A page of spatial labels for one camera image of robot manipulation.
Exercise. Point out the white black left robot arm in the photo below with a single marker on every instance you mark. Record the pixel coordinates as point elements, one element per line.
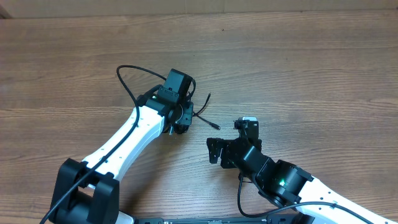
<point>88,191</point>

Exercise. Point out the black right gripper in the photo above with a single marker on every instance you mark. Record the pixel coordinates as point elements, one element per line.
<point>216,145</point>

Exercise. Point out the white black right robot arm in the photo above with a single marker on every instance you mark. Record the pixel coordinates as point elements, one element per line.
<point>286,185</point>

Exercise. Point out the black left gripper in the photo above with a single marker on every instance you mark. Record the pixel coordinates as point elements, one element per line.
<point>186,116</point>

